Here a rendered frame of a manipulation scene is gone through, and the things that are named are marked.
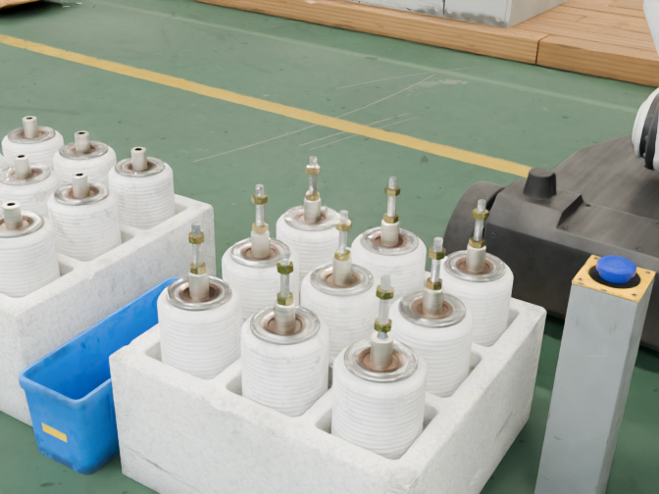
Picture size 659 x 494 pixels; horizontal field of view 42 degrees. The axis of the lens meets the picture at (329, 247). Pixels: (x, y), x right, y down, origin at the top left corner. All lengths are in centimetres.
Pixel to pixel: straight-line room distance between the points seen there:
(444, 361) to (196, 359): 28
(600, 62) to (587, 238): 155
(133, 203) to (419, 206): 71
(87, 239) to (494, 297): 56
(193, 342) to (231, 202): 86
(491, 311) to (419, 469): 26
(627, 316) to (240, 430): 42
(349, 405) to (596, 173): 87
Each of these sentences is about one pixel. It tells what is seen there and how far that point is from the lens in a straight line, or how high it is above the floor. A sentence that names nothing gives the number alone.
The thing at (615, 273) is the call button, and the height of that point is 33.
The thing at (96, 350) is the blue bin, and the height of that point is 8.
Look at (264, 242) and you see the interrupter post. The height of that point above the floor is 27.
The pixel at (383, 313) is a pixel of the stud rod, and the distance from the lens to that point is 85.
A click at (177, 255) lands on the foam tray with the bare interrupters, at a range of 134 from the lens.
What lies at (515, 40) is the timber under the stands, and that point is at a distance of 291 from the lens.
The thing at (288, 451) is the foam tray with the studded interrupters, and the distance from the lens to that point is 92.
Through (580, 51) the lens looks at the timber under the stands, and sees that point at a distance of 284.
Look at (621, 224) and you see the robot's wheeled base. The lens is 138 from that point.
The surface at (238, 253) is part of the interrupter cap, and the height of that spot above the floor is 25.
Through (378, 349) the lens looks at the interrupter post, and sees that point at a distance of 87.
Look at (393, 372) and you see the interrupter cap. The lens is 87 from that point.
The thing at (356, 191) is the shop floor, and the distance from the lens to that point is 187.
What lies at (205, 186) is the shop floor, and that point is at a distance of 189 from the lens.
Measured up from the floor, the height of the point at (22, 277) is 20.
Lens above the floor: 76
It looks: 28 degrees down
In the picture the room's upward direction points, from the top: 2 degrees clockwise
